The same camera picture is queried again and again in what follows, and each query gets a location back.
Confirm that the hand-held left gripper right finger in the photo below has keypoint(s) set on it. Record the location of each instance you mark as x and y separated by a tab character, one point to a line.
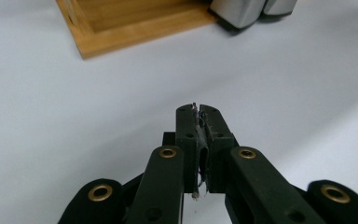
254	186

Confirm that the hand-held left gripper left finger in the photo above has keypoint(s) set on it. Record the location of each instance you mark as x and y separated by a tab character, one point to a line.
158	186

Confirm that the wooden three-tier shoe rack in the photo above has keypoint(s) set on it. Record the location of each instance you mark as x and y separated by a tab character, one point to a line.
121	31

